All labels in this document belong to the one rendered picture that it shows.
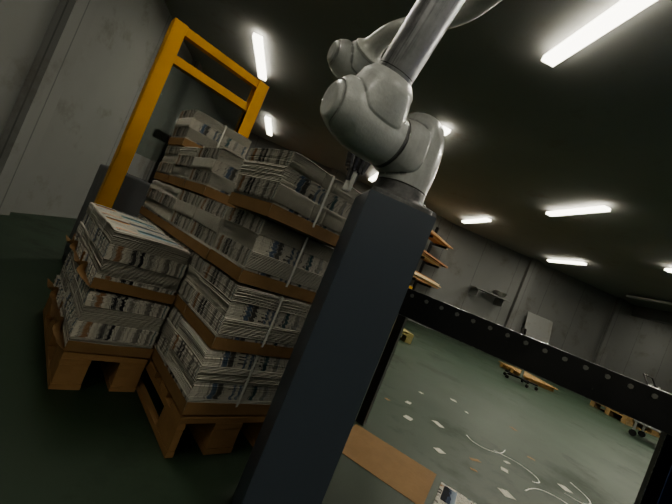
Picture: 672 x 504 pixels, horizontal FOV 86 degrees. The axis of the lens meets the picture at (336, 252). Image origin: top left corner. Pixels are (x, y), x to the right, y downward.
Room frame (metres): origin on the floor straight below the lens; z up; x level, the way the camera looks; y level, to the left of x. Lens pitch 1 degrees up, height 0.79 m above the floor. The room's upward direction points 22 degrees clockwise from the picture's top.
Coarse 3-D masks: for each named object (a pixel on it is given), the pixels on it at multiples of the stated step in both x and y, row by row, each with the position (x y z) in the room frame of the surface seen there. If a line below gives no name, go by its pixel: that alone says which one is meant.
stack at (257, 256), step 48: (240, 240) 1.26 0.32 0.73; (288, 240) 1.26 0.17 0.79; (192, 288) 1.41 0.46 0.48; (240, 288) 1.19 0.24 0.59; (192, 336) 1.28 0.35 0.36; (240, 336) 1.23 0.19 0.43; (288, 336) 1.36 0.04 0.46; (144, 384) 1.51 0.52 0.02; (192, 384) 1.19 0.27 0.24; (240, 384) 1.29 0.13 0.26; (192, 432) 1.35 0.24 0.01
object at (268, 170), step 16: (256, 160) 1.29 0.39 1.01; (272, 160) 1.21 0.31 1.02; (288, 160) 1.15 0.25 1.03; (304, 160) 1.18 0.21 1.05; (240, 176) 1.32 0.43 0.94; (256, 176) 1.25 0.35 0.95; (272, 176) 1.18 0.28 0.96; (288, 176) 1.15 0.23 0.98; (304, 176) 1.20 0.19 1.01; (320, 176) 1.23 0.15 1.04; (240, 192) 1.30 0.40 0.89; (256, 192) 1.21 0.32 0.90; (272, 192) 1.16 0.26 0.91; (288, 192) 1.16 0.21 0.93; (304, 192) 1.20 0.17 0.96; (240, 208) 1.30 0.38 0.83; (288, 208) 1.18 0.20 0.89; (304, 208) 1.22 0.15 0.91
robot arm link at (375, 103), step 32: (416, 0) 0.85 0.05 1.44; (448, 0) 0.82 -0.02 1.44; (416, 32) 0.84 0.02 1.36; (384, 64) 0.88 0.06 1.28; (416, 64) 0.87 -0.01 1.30; (352, 96) 0.84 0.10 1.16; (384, 96) 0.86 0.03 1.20; (352, 128) 0.87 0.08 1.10; (384, 128) 0.89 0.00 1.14; (384, 160) 0.96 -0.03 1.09
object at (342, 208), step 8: (336, 184) 1.29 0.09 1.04; (336, 192) 1.30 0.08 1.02; (344, 192) 1.32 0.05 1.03; (352, 192) 1.35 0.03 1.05; (336, 200) 1.31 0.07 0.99; (344, 200) 1.33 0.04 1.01; (352, 200) 1.36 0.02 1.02; (328, 208) 1.29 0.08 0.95; (336, 208) 1.31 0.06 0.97; (344, 208) 1.34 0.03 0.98; (328, 216) 1.30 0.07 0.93; (336, 216) 1.32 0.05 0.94; (344, 216) 1.35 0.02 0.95; (328, 224) 1.31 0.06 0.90; (336, 224) 1.33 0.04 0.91; (336, 232) 1.35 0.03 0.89; (320, 240) 1.31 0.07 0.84
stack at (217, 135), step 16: (192, 112) 2.08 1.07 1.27; (176, 128) 2.23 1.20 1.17; (192, 128) 2.06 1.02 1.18; (208, 128) 2.11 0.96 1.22; (224, 128) 2.17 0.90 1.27; (176, 144) 2.12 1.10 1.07; (208, 144) 2.13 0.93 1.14; (224, 144) 2.19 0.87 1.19; (240, 144) 2.25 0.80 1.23; (160, 192) 2.06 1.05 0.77
